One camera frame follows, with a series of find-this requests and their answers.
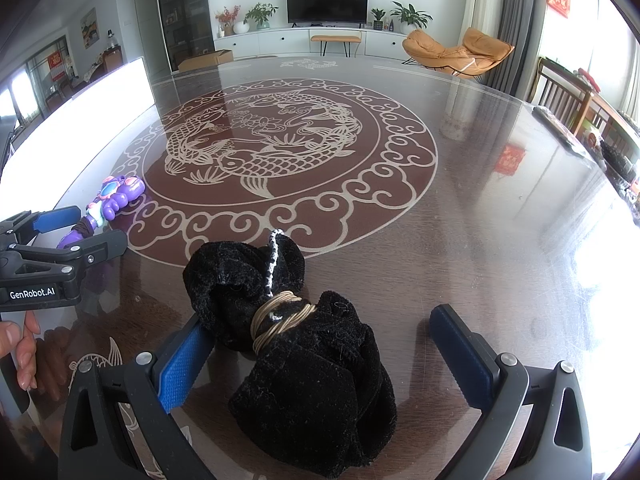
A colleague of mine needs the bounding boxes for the purple toy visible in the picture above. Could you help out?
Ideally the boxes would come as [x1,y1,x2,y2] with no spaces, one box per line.
[56,174,145,249]

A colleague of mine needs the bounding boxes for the black velvet pouch tan cord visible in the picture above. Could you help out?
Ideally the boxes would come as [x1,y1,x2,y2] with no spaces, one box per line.
[182,228,398,479]

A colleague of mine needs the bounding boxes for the left hand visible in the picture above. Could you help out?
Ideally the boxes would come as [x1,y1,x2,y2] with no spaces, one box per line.
[0,311,40,391]

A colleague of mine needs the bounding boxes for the white cardboard storage box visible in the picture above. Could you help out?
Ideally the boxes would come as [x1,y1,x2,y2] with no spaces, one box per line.
[1,58,154,209]

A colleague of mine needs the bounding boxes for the brown cardboard carton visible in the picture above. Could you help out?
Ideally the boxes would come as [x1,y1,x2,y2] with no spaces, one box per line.
[178,49,234,73]

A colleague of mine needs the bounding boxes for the dark display cabinet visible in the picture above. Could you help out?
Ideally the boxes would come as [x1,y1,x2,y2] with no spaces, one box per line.
[157,0,214,72]

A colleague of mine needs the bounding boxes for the red flower vase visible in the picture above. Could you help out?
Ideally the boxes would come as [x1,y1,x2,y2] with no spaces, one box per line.
[215,6,241,37]

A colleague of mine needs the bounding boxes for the green potted plant left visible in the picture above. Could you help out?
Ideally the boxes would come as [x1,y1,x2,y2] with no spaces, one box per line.
[245,2,279,30]

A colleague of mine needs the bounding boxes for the green potted plant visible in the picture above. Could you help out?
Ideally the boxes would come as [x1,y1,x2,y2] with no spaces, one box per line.
[245,2,279,30]
[390,1,433,35]

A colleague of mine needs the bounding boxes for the small wooden bench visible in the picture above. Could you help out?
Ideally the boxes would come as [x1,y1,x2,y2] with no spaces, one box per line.
[310,35,362,58]

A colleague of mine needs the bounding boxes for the black television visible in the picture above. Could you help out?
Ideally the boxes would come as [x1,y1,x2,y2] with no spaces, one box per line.
[286,0,368,25]

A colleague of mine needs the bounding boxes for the wooden chair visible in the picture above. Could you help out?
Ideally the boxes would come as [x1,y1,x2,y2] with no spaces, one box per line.
[526,58,592,136]

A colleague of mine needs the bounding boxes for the white tv cabinet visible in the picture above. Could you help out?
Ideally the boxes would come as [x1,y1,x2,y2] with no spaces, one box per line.
[214,27,408,61]

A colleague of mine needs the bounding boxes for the small potted plant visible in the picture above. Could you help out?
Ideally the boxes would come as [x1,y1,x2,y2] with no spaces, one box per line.
[371,8,386,30]

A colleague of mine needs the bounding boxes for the orange lounge chair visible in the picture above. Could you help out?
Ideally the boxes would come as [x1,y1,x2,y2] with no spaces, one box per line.
[402,27,514,78]

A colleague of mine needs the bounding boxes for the green potted plant right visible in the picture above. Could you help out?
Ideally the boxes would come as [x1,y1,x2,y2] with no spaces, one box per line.
[390,1,433,35]

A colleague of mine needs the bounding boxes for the grey curtain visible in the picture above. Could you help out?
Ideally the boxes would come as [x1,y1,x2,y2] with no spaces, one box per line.
[486,0,546,100]

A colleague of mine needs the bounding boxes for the wall painting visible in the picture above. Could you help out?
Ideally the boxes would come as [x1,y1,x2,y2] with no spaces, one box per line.
[80,8,100,49]

